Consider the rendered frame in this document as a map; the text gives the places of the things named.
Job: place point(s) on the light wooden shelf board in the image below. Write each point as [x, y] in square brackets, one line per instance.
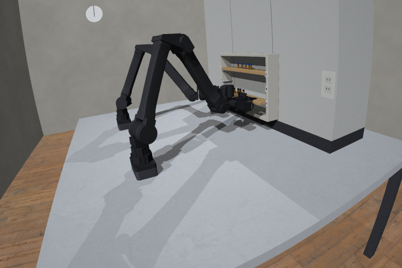
[252, 71]
[258, 101]

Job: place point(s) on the white wall rack case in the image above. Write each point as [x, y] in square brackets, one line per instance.
[272, 83]

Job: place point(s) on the light grey wall panel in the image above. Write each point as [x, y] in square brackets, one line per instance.
[325, 57]

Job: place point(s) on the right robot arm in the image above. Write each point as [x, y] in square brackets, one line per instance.
[142, 130]

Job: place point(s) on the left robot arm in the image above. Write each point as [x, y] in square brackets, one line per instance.
[125, 100]

